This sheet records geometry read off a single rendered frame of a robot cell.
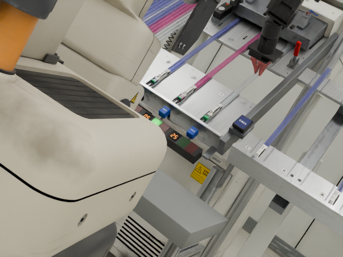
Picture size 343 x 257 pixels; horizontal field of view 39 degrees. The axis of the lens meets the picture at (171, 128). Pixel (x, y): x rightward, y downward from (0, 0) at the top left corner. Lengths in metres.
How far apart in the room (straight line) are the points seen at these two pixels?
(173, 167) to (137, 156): 1.33
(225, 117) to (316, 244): 2.01
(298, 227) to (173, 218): 2.43
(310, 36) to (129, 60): 1.08
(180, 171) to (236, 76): 1.80
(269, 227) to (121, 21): 0.88
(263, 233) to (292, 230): 1.90
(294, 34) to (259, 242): 0.73
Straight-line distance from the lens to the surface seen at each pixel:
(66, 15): 0.55
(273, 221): 1.46
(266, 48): 1.54
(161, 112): 1.44
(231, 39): 1.75
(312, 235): 3.35
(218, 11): 1.80
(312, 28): 1.80
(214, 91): 1.54
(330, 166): 3.30
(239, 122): 1.40
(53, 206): 0.37
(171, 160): 1.80
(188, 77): 1.57
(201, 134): 1.43
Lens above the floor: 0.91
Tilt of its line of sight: 10 degrees down
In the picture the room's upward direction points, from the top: 30 degrees clockwise
